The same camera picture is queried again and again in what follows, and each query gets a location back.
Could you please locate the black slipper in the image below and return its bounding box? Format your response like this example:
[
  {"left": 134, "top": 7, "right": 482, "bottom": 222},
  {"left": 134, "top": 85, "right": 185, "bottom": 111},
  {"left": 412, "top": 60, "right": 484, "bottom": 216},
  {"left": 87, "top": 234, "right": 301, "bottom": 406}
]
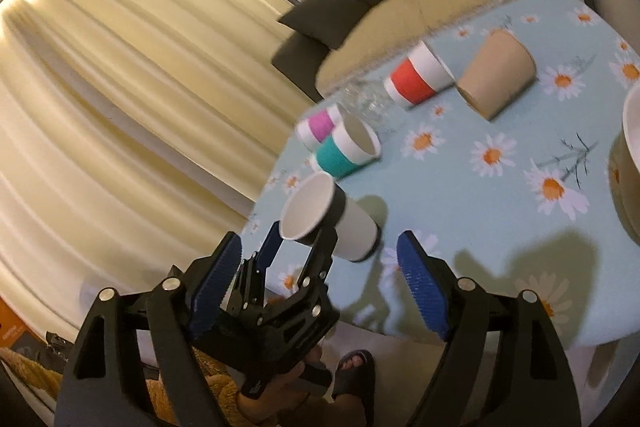
[{"left": 330, "top": 349, "right": 376, "bottom": 427}]

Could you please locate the white cup with black band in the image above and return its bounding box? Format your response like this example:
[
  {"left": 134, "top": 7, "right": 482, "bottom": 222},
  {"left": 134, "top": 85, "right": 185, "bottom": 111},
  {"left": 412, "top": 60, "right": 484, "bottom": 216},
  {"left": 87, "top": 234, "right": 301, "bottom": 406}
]
[{"left": 279, "top": 171, "right": 382, "bottom": 264}]

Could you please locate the person's left hand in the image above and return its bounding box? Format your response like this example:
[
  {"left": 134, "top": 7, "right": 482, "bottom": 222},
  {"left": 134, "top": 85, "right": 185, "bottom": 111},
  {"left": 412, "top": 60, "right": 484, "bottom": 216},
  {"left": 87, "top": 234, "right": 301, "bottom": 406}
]
[{"left": 235, "top": 347, "right": 331, "bottom": 427}]

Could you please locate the brown fuzzy blanket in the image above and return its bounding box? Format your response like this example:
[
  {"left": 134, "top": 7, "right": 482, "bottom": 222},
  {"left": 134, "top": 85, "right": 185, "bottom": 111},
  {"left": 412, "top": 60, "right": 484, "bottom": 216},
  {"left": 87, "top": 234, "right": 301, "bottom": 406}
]
[{"left": 0, "top": 347, "right": 243, "bottom": 427}]

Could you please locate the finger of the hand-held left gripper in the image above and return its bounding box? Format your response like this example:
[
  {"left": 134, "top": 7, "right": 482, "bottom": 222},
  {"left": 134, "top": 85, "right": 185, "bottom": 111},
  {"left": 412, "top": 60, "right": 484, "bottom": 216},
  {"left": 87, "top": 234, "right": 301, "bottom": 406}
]
[
  {"left": 287, "top": 227, "right": 340, "bottom": 309},
  {"left": 227, "top": 221, "right": 283, "bottom": 314}
]

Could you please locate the brown paper cup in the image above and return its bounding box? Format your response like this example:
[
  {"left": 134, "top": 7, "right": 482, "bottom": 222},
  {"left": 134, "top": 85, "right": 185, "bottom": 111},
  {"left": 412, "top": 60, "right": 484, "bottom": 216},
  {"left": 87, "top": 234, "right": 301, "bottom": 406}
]
[{"left": 456, "top": 30, "right": 538, "bottom": 121}]

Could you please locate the small black object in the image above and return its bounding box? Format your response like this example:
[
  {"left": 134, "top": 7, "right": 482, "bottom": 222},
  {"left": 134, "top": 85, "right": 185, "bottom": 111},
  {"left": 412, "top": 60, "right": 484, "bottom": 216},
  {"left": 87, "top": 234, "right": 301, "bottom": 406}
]
[{"left": 44, "top": 331, "right": 77, "bottom": 369}]

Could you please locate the orange box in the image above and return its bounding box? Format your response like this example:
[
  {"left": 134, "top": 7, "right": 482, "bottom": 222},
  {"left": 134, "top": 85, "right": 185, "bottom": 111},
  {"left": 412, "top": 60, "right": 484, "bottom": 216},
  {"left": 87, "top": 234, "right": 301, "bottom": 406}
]
[{"left": 0, "top": 297, "right": 32, "bottom": 349}]

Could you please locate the clear glass cup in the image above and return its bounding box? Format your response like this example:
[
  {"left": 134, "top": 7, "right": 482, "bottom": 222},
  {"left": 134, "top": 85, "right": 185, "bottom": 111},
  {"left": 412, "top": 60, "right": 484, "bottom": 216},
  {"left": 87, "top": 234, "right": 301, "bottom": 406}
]
[{"left": 340, "top": 77, "right": 397, "bottom": 124}]

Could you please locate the light blue daisy tablecloth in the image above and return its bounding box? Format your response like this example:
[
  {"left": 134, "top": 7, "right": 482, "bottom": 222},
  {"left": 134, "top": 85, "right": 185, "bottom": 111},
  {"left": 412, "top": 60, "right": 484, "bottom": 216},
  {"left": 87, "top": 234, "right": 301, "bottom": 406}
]
[{"left": 240, "top": 0, "right": 640, "bottom": 348}]

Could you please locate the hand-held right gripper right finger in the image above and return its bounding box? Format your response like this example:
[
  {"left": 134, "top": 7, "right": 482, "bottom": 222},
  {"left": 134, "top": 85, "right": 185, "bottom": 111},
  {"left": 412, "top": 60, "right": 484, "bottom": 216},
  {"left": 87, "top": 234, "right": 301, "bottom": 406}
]
[{"left": 396, "top": 230, "right": 583, "bottom": 427}]

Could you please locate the large beige cup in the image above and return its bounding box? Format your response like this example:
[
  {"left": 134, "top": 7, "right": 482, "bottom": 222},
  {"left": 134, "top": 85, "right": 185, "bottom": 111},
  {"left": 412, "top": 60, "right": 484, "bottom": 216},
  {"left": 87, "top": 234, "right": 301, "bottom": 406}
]
[{"left": 607, "top": 82, "right": 640, "bottom": 248}]

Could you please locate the white cup with pink band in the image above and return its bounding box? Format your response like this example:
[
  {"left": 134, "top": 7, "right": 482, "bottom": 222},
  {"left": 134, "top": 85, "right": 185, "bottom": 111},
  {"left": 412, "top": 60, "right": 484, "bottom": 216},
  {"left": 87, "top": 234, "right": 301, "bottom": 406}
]
[{"left": 295, "top": 103, "right": 351, "bottom": 147}]

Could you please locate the white cup with red band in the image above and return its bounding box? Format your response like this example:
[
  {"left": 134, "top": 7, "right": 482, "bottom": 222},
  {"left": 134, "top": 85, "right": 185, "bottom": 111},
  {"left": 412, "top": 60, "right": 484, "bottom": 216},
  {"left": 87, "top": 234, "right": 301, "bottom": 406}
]
[{"left": 383, "top": 41, "right": 457, "bottom": 109}]

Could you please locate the white cup with teal band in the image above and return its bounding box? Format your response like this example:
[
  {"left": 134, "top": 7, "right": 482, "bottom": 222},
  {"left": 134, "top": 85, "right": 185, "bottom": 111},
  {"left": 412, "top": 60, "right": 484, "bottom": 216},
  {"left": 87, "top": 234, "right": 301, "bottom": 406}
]
[{"left": 311, "top": 116, "right": 383, "bottom": 180}]

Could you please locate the dark grey sofa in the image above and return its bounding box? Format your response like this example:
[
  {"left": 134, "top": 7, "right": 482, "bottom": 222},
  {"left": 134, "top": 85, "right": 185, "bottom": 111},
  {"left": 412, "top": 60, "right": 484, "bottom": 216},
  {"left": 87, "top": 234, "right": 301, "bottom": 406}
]
[{"left": 272, "top": 0, "right": 591, "bottom": 103}]

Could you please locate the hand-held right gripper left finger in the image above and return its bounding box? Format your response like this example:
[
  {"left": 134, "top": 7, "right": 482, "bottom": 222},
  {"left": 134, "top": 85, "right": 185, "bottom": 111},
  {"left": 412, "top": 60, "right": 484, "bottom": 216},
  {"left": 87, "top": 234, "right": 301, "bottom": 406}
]
[{"left": 54, "top": 231, "right": 244, "bottom": 427}]

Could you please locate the cream curtain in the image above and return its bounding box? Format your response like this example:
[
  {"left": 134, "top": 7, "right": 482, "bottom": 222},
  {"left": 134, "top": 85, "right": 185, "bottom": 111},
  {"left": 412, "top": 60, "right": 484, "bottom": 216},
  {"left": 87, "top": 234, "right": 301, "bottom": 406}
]
[{"left": 0, "top": 0, "right": 312, "bottom": 333}]

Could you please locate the beige sofa cover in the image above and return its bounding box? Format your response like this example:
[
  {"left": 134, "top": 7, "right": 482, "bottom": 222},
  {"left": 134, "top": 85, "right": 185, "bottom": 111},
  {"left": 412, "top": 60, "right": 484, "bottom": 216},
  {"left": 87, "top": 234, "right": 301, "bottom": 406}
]
[{"left": 317, "top": 0, "right": 576, "bottom": 99}]

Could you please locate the person's foot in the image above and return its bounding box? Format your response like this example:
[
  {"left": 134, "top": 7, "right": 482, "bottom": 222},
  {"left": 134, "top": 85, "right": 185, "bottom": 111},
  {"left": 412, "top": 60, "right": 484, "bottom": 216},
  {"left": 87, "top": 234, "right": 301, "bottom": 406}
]
[{"left": 338, "top": 353, "right": 371, "bottom": 375}]

